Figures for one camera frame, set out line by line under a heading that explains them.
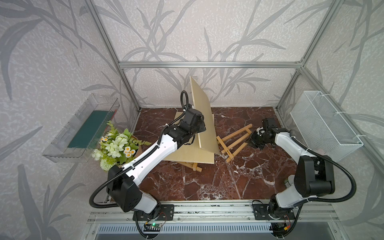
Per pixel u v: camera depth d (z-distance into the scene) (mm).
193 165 825
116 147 636
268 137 668
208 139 990
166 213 729
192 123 580
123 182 398
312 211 755
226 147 916
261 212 728
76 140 637
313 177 449
